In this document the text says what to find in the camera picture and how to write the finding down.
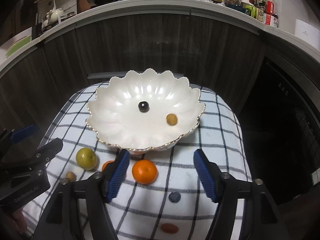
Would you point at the white rice cooker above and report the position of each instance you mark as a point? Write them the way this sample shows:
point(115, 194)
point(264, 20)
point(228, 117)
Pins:
point(307, 32)

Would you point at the red grape tomato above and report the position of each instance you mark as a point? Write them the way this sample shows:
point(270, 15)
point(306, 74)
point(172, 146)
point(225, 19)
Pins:
point(169, 228)

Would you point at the dark cherry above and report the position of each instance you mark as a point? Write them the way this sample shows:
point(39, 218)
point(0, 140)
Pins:
point(143, 106)

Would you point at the orange mandarin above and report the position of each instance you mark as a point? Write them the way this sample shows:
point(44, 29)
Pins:
point(105, 164)
point(144, 172)

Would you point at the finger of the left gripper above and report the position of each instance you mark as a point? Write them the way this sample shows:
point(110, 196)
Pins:
point(22, 134)
point(47, 152)

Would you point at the white teapot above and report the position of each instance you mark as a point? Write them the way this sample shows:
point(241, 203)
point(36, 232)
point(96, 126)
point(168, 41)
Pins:
point(54, 14)

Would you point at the blueberry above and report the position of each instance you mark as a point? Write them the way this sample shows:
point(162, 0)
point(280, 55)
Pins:
point(174, 197)

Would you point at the green apple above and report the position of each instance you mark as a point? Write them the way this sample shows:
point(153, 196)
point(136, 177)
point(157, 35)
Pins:
point(86, 158)

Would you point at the red label sauce bottle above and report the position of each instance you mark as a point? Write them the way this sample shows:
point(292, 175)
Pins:
point(270, 14)

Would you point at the white scalloped ceramic bowl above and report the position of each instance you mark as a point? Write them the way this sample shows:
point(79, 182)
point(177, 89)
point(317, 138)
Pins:
point(115, 117)

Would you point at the left hand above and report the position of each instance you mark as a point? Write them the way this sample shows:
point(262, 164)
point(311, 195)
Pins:
point(13, 226)

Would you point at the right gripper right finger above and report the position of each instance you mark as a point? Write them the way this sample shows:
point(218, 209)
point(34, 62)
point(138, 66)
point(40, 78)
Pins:
point(261, 218)

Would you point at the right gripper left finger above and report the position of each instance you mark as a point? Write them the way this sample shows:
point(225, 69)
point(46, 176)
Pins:
point(61, 217)

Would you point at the brown longan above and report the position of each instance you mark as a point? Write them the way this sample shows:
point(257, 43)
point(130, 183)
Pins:
point(171, 119)
point(71, 176)

